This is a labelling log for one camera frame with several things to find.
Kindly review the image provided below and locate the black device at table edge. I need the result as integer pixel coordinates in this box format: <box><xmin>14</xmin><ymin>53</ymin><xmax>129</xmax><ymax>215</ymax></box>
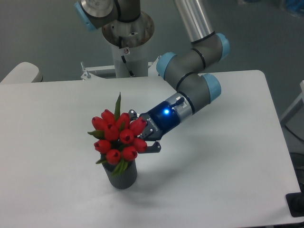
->
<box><xmin>285</xmin><ymin>192</ymin><xmax>304</xmax><ymax>218</ymax></box>

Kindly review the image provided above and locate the white furniture frame at right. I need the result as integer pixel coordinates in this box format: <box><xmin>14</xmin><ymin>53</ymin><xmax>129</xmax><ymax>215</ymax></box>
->
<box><xmin>279</xmin><ymin>81</ymin><xmax>304</xmax><ymax>126</ymax></box>

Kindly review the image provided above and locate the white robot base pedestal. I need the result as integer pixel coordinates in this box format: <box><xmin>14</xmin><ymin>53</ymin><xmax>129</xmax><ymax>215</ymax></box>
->
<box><xmin>81</xmin><ymin>11</ymin><xmax>155</xmax><ymax>79</ymax></box>

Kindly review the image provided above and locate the dark grey ribbed vase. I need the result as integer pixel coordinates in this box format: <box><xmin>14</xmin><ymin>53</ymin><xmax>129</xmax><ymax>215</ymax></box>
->
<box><xmin>101</xmin><ymin>155</ymin><xmax>137</xmax><ymax>189</ymax></box>

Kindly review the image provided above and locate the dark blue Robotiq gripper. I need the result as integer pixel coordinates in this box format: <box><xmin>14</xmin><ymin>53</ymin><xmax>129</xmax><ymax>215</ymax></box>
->
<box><xmin>128</xmin><ymin>101</ymin><xmax>181</xmax><ymax>153</ymax></box>

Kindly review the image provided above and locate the beige chair armrest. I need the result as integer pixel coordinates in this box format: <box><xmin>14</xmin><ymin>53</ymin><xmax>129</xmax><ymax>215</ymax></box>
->
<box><xmin>0</xmin><ymin>62</ymin><xmax>43</xmax><ymax>85</ymax></box>

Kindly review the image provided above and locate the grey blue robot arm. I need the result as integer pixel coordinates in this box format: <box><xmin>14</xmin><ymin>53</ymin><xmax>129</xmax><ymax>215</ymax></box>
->
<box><xmin>75</xmin><ymin>0</ymin><xmax>230</xmax><ymax>153</ymax></box>

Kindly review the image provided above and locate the red tulip bouquet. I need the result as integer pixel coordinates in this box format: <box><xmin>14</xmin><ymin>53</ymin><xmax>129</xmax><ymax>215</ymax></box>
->
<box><xmin>88</xmin><ymin>95</ymin><xmax>148</xmax><ymax>176</ymax></box>

